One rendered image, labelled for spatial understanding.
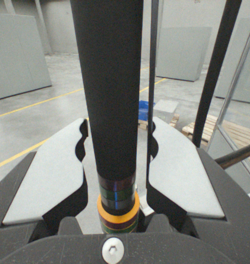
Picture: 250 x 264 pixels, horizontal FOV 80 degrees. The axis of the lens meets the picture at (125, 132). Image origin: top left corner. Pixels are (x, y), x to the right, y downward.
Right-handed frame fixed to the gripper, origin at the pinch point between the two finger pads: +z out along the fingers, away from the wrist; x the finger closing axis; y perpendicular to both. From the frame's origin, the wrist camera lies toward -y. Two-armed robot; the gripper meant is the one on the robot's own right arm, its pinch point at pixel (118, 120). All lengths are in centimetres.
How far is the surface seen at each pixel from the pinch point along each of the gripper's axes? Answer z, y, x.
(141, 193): 0.8, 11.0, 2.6
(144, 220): -1.9, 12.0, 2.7
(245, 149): 7.7, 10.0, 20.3
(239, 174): 59, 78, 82
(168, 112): 250, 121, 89
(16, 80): 511, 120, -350
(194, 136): 2.0, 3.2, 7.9
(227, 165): 5.6, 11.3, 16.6
